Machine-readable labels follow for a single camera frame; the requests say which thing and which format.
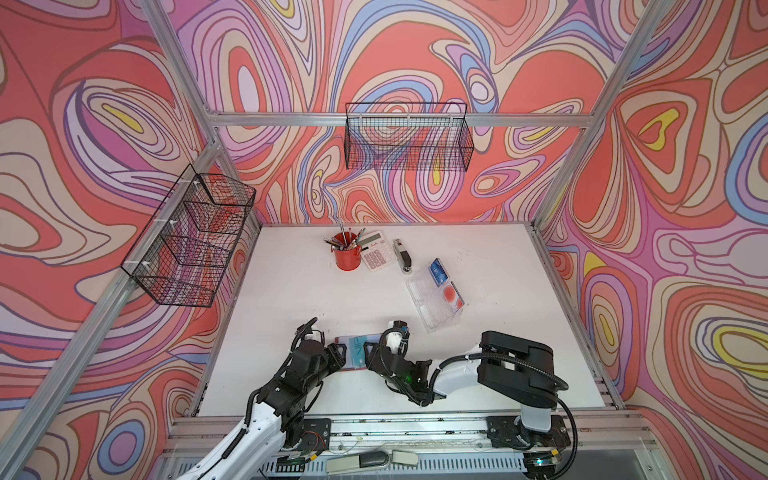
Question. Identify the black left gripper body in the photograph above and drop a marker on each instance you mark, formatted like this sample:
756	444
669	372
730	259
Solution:
329	362

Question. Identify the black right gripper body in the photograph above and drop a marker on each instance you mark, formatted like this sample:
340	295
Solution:
375	351

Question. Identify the teal credit card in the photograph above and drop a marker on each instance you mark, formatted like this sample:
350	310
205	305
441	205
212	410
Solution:
357	352

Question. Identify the red leather card holder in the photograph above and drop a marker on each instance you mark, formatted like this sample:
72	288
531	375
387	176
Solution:
344	340

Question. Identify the clear plastic card tray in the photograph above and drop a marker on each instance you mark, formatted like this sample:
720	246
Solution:
429	303

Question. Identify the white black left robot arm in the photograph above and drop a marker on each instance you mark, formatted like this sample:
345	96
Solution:
274	412

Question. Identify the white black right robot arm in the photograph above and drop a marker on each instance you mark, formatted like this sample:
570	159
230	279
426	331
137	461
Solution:
516	368

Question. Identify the red credit card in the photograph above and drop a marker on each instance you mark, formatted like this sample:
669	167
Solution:
452	298

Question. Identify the blue credit card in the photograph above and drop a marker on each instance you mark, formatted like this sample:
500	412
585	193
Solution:
438	272

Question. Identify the red pen cup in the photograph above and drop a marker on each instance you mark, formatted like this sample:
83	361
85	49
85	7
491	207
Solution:
347	260

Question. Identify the black silver stapler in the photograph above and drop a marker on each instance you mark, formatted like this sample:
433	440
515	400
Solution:
404	258

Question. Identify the pens in cup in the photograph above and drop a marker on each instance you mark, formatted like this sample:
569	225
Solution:
346	240

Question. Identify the white calculator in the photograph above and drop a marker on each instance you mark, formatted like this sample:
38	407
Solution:
376	251

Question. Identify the black wire basket left wall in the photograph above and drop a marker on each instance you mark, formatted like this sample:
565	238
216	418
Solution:
182	255

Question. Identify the black wire basket wall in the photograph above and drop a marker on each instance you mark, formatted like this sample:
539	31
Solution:
405	135
182	255

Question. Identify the black wire basket back wall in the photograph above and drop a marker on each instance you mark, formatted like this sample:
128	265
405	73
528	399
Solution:
405	135

